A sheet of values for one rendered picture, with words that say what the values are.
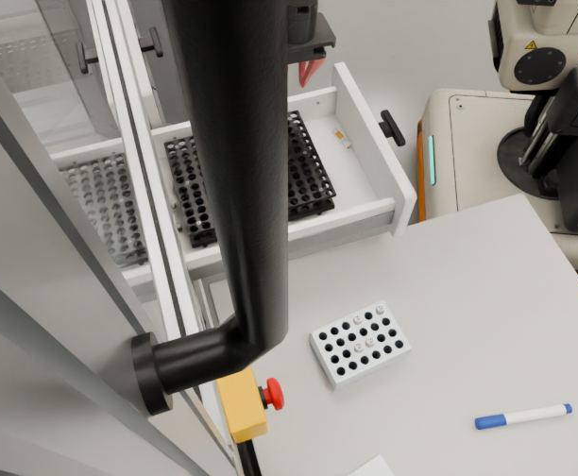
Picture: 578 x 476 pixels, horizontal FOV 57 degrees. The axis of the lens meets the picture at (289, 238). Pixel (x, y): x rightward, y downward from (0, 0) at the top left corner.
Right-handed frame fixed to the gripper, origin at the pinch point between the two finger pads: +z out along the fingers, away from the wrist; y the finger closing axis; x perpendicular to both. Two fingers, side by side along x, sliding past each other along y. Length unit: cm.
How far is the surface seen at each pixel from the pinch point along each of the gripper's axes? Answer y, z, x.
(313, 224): -3.1, 7.4, -20.9
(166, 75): -13, 66, 84
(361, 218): 4.5, 8.8, -21.1
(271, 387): -15.4, 8.4, -41.4
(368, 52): 73, 90, 106
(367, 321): 1.9, 17.0, -33.7
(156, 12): -13, 41, 82
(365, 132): 9.5, 4.6, -8.7
